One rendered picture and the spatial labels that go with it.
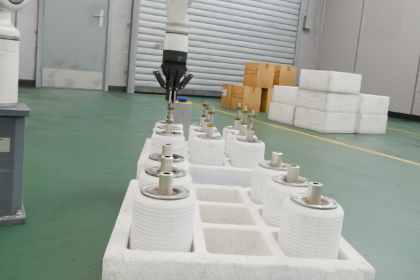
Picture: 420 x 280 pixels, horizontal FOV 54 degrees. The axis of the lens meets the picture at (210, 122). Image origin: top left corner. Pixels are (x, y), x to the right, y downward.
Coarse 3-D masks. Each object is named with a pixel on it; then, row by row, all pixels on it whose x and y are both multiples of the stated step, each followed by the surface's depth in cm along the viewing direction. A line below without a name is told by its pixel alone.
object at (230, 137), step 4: (228, 136) 130; (232, 136) 128; (236, 136) 127; (240, 136) 127; (244, 136) 127; (228, 140) 130; (232, 140) 128; (228, 144) 130; (228, 148) 130; (228, 152) 130; (228, 156) 130
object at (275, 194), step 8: (272, 184) 74; (280, 184) 74; (272, 192) 74; (280, 192) 73; (288, 192) 72; (264, 200) 77; (272, 200) 74; (280, 200) 73; (264, 208) 76; (272, 208) 74; (280, 208) 73; (264, 216) 76; (272, 216) 74; (280, 216) 73; (272, 224) 74
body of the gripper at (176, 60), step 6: (162, 54) 125; (168, 54) 123; (174, 54) 122; (180, 54) 123; (186, 54) 125; (162, 60) 125; (168, 60) 123; (174, 60) 122; (180, 60) 123; (186, 60) 126; (162, 66) 124; (168, 66) 124; (174, 66) 125; (180, 66) 126; (168, 72) 125; (174, 72) 126; (168, 78) 125; (174, 78) 126
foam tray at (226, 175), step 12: (144, 144) 136; (144, 156) 118; (192, 168) 111; (204, 168) 112; (216, 168) 112; (228, 168) 113; (240, 168) 114; (192, 180) 112; (204, 180) 112; (216, 180) 112; (228, 180) 113; (240, 180) 113
